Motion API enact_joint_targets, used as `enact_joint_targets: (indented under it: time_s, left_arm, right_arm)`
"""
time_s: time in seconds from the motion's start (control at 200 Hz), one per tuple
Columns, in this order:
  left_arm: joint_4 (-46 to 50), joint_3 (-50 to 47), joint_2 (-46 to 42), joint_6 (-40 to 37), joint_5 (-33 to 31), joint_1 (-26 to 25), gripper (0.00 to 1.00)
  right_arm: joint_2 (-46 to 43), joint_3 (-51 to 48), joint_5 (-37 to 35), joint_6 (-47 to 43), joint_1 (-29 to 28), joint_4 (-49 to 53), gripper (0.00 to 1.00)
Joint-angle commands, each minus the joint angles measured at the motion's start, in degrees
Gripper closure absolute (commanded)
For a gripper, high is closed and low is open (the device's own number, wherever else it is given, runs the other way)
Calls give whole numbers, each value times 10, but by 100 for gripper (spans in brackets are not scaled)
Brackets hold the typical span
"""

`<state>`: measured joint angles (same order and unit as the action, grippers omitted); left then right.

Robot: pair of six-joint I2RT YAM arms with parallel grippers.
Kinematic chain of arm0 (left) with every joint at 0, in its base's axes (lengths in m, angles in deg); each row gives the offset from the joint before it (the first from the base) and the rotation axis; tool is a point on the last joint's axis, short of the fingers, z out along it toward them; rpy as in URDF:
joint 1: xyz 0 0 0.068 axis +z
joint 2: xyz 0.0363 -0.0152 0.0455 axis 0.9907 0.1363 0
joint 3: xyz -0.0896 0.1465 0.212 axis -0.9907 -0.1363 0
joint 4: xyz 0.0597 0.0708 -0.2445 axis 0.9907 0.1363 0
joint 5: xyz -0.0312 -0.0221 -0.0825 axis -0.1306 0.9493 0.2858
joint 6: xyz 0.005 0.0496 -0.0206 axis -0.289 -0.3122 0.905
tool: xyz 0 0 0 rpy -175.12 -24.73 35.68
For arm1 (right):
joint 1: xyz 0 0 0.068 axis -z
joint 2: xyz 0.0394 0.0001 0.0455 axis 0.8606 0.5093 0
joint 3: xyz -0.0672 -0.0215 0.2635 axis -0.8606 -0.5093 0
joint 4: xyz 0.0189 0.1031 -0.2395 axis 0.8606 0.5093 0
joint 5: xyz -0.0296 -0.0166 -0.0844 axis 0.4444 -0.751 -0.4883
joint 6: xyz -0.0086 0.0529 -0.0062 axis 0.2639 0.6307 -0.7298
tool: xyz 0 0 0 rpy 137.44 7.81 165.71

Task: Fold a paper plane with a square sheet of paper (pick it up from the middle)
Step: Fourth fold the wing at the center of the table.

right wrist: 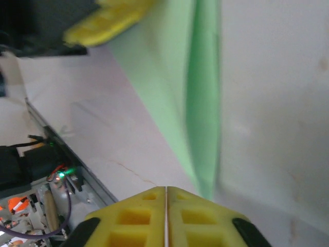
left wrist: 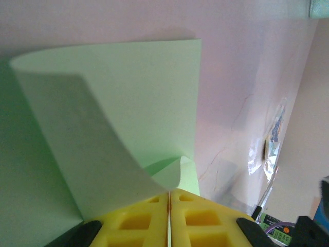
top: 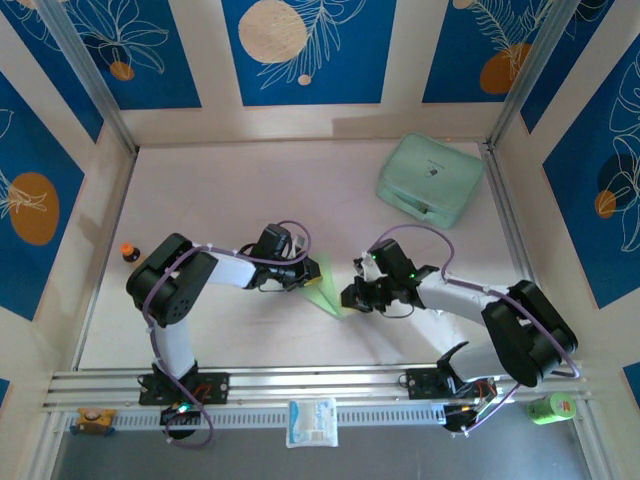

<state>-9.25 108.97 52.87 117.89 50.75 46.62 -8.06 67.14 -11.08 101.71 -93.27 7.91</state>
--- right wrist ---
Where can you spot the wooden stick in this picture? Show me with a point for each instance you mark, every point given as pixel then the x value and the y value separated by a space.
pixel 51 211

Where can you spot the light green cloth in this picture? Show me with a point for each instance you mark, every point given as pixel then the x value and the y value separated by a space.
pixel 180 90

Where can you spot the orange white object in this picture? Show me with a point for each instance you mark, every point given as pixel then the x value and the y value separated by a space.
pixel 16 205

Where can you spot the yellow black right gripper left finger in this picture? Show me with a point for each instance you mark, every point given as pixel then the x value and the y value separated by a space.
pixel 133 218

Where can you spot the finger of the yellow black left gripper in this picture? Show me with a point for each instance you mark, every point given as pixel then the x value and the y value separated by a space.
pixel 108 23

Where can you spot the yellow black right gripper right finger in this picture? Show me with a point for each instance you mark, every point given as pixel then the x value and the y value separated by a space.
pixel 198 218

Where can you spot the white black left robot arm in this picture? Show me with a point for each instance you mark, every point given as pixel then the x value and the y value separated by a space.
pixel 10 167

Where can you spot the aluminium mounting rail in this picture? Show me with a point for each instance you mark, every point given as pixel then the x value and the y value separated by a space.
pixel 87 177

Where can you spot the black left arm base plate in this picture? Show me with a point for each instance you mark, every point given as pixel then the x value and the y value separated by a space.
pixel 42 157

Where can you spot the black controller board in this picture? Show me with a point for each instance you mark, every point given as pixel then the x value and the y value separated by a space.
pixel 63 177

